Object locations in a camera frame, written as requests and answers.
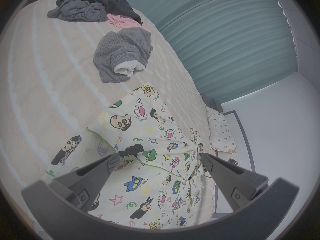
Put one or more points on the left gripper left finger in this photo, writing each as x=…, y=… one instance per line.
x=92, y=177

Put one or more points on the bed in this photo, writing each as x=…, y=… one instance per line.
x=50, y=84

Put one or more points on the grey knit garment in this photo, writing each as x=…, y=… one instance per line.
x=120, y=46

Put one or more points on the grey bedside table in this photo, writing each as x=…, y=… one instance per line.
x=211, y=101

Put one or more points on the black garment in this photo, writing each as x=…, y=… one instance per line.
x=125, y=6

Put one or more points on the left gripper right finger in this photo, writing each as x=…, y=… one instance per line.
x=231, y=180

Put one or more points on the white printed pyjama top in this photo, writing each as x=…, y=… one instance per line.
x=150, y=124

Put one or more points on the white printed pillow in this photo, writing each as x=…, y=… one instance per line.
x=222, y=131

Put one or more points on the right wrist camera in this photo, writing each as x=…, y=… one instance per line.
x=232, y=162

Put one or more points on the pink garment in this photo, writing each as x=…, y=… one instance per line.
x=120, y=21

